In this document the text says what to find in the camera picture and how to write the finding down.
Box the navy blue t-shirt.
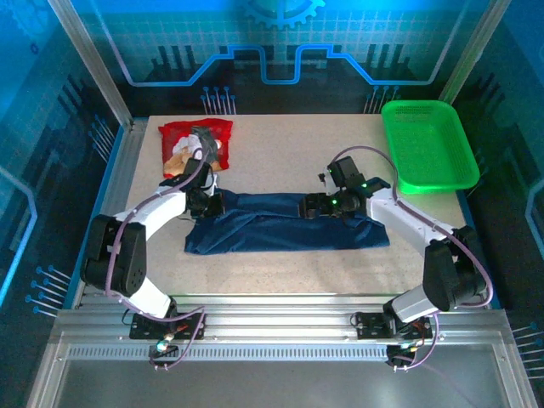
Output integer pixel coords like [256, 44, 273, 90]
[184, 189, 391, 255]

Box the slotted grey cable duct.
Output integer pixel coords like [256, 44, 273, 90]
[67, 344, 390, 363]

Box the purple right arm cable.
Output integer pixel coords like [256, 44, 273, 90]
[333, 145, 495, 373]

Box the table side rail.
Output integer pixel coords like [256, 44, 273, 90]
[70, 117, 149, 309]
[441, 122, 503, 309]

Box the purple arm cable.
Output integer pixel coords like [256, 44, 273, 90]
[104, 142, 208, 371]
[333, 145, 495, 373]

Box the aluminium corner post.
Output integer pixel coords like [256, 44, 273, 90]
[46, 0, 136, 128]
[431, 0, 511, 122]

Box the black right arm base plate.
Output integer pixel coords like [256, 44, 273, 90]
[352, 311, 434, 341]

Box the small LED connector board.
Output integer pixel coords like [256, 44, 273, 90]
[385, 339, 420, 373]
[148, 337, 179, 369]

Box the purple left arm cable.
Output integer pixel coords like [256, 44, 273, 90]
[104, 142, 208, 371]

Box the red printed t-shirt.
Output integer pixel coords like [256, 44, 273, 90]
[157, 118, 235, 179]

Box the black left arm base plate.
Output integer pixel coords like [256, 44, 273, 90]
[128, 311, 208, 341]

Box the aluminium frame rail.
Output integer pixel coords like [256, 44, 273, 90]
[25, 292, 541, 408]

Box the green plastic basket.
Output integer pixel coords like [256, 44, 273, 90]
[381, 99, 480, 196]

